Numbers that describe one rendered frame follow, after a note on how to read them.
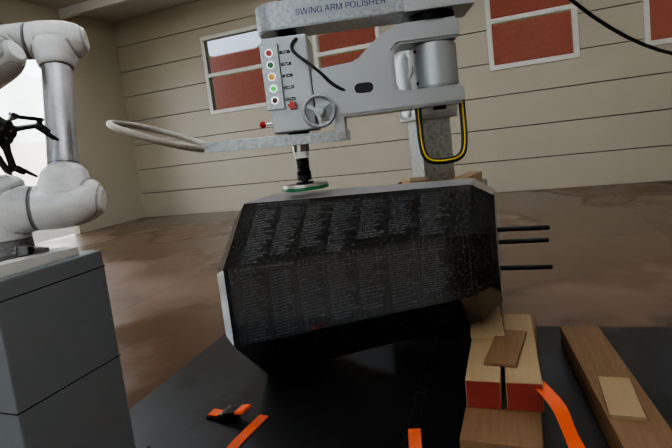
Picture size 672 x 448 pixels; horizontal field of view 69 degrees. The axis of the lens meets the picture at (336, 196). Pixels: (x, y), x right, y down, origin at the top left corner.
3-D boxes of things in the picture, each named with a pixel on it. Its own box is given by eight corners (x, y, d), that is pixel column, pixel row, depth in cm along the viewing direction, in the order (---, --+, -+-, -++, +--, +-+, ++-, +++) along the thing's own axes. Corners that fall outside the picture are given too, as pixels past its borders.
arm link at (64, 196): (45, 234, 172) (112, 226, 177) (27, 227, 156) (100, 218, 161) (33, 35, 185) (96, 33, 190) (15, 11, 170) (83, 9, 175)
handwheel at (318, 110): (339, 126, 220) (335, 93, 218) (337, 126, 210) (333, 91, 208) (306, 130, 221) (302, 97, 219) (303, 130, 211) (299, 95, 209)
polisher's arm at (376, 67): (459, 126, 233) (450, 22, 228) (469, 125, 210) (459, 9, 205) (308, 145, 239) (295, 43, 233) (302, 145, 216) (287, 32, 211)
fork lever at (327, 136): (350, 140, 237) (349, 129, 236) (349, 140, 218) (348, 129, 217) (212, 152, 242) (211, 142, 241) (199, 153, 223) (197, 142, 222)
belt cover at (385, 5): (464, 24, 230) (461, -12, 228) (476, 11, 205) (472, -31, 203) (265, 51, 237) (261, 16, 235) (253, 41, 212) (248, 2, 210)
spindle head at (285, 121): (355, 131, 237) (344, 37, 233) (353, 130, 216) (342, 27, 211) (282, 140, 240) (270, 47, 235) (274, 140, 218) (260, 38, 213)
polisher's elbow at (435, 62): (415, 92, 232) (411, 50, 230) (456, 87, 230) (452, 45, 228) (417, 88, 214) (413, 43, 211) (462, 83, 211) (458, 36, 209)
